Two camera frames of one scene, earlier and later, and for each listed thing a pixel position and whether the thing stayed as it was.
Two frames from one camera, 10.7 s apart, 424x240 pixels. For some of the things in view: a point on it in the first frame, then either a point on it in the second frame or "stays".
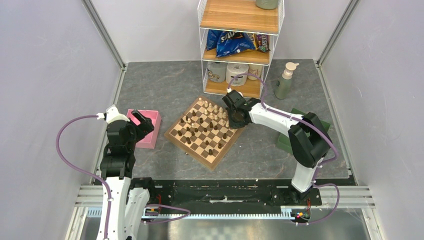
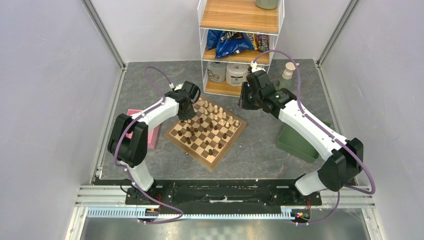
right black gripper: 233,124 -> 243,102
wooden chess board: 203,131 stays
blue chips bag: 227,43 stays
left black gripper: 146,126 -> 188,116
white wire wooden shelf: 237,37 stays
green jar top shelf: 267,4 stays
